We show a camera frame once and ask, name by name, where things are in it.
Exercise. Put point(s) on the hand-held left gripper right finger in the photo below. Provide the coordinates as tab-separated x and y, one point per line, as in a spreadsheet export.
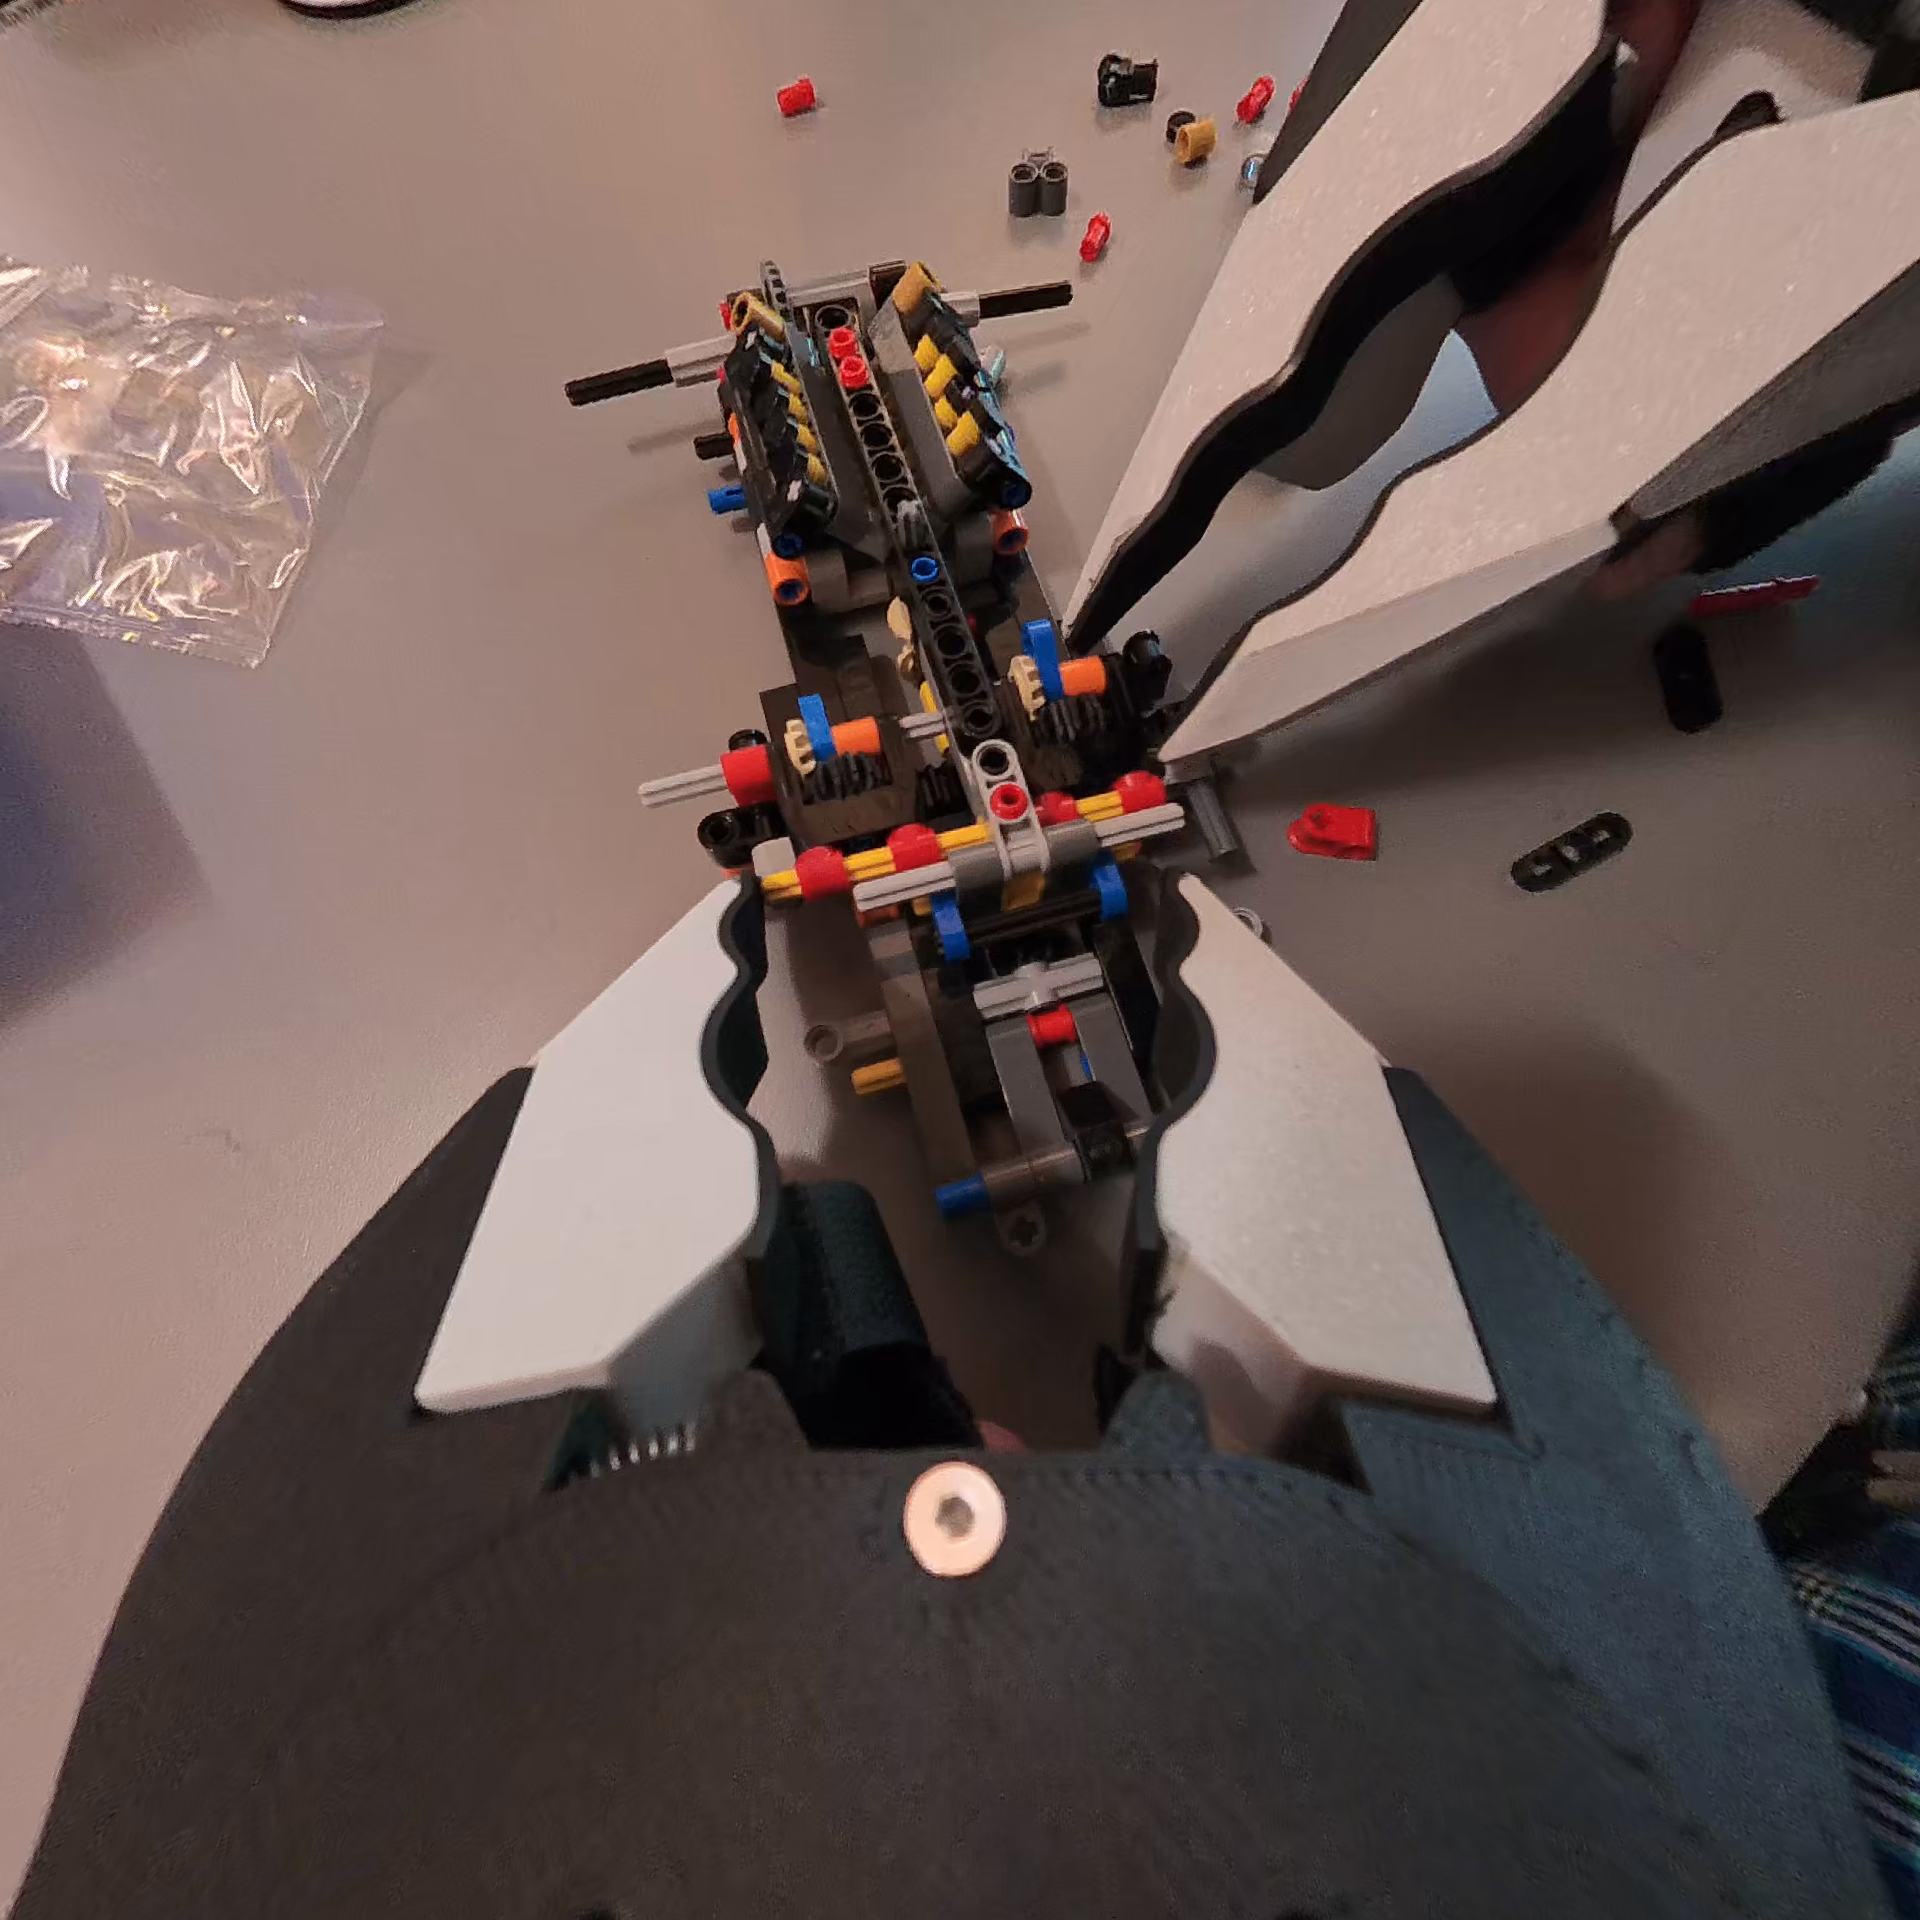
1319	1199

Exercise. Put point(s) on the orange lego piece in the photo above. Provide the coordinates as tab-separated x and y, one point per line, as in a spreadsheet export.
1085	675

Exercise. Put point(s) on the black lego gear assembly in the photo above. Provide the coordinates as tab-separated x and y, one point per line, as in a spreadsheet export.
1096	728

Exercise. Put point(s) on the clear plastic bag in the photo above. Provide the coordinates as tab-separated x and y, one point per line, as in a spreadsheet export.
150	453

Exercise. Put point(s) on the dark grey lego connector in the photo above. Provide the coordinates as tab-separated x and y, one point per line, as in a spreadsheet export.
1035	183

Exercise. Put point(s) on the person's plaid shirt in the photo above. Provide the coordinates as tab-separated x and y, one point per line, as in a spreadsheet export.
1858	1726

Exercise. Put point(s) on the short black lego beam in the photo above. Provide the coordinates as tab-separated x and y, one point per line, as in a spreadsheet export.
1690	675

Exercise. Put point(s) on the red lego pin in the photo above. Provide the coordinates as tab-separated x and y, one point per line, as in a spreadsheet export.
1755	594

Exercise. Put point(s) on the person's right hand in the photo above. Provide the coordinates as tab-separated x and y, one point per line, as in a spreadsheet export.
1546	345

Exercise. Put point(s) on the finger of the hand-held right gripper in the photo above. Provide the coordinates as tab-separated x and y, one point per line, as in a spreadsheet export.
1651	377
1350	194

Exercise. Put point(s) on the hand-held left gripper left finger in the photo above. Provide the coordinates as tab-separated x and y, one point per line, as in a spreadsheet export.
598	1199

